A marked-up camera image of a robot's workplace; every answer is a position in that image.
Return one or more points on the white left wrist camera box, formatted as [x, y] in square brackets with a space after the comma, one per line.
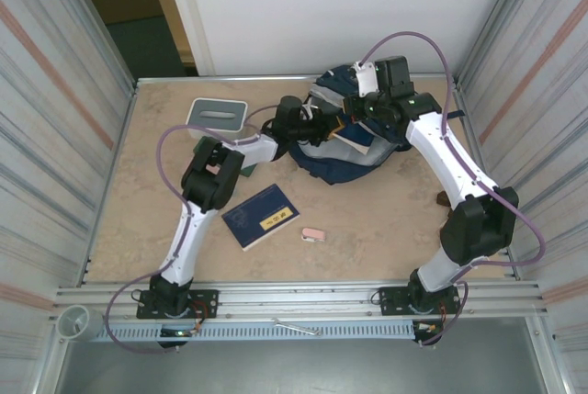
[314, 113]

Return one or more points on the aluminium mounting rail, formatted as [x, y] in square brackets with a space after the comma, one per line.
[298, 295]

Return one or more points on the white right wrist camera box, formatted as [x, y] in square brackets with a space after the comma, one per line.
[366, 79]

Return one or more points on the metal wrench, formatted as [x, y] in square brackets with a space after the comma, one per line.
[294, 326]

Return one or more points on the navy blue student backpack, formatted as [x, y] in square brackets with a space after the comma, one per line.
[340, 169]

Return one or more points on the thin aluminium edge rail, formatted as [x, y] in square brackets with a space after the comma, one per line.
[229, 78]

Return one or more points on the blue notebook yellow label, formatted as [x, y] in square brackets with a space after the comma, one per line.
[257, 210]

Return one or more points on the corrugated translucent side panel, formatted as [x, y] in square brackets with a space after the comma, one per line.
[542, 137]
[46, 137]

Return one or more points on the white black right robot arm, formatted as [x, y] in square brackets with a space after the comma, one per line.
[441, 160]

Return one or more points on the grey plastic pipe piece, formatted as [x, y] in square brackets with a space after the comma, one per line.
[89, 327]

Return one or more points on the small pink eraser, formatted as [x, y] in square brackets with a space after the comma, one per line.
[314, 233]

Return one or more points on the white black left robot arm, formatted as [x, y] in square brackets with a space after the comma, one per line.
[184, 238]

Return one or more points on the dark green pencil case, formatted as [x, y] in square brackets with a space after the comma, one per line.
[248, 171]

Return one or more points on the grey white tissue box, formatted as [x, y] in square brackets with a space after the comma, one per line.
[202, 107]

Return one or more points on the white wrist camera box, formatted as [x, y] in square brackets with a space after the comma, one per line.
[314, 113]
[366, 79]

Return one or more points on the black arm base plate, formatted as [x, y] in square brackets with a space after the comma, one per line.
[390, 302]
[206, 302]

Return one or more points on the small circuit board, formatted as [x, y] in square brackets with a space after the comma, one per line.
[427, 327]
[177, 333]

